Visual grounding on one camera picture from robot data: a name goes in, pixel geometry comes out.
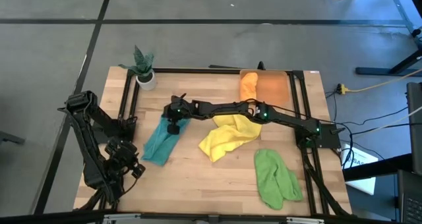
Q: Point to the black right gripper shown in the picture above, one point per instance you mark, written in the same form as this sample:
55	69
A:
178	109

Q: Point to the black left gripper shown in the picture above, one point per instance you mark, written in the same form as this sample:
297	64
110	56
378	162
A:
120	151

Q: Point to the teal microfiber towel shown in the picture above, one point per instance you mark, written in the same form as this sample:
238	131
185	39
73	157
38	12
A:
161	141

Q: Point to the yellow microfiber towel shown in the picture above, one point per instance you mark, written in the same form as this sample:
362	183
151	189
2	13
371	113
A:
230	135

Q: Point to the orange microfiber towel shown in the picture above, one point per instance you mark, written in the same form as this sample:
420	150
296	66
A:
249	85

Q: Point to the orange plastic basket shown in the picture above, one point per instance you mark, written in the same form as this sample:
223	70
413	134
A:
273	89

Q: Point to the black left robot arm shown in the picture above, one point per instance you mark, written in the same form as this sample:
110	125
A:
89	151

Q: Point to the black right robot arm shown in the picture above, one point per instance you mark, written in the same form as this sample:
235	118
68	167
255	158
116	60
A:
263	113

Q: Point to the green microfiber towel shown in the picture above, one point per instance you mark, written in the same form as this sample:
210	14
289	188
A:
273	178

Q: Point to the white plant pot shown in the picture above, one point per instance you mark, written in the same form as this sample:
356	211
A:
146	83

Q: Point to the green artificial plant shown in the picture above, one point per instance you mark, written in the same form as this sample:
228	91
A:
141	64

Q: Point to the black beam with silver brackets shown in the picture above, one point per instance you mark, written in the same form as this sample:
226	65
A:
211	218

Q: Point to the dark floor object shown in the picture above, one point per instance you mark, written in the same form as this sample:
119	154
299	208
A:
10	138

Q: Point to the white printed box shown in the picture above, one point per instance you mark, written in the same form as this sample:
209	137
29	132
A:
362	186

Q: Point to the black desk edge bar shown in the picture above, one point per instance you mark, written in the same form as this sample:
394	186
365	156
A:
379	168

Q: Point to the black keyboard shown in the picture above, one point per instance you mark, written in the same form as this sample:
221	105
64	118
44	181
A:
410	201

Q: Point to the black aluminium table frame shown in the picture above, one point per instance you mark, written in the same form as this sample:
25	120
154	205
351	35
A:
198	70

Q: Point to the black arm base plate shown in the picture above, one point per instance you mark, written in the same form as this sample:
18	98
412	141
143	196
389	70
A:
112	128
328	135

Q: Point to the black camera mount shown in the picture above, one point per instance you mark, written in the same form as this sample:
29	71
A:
261	66

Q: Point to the black desk leg frame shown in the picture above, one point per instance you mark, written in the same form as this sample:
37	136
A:
401	6

